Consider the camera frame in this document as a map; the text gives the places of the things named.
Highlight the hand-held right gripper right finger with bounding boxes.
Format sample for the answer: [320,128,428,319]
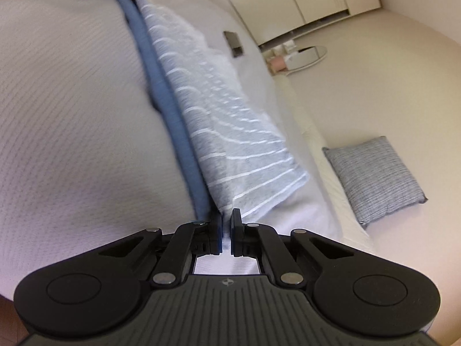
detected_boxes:
[230,208,352,288]

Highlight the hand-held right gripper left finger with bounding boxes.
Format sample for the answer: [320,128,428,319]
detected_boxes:
[99,212,224,289]

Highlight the grey striped shirt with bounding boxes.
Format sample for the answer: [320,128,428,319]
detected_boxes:
[115,0,310,224]

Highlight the white bed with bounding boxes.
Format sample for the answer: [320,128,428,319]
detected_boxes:
[0,0,375,296]

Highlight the black phone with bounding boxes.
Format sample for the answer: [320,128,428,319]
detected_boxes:
[223,31,244,58]

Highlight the grey patterned pillow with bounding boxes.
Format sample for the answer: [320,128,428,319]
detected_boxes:
[322,136,428,230]

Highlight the pink item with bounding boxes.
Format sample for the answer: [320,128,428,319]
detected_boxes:
[269,56,289,74]

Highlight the cream wardrobe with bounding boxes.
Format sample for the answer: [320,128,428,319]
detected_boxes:
[176,0,382,44]

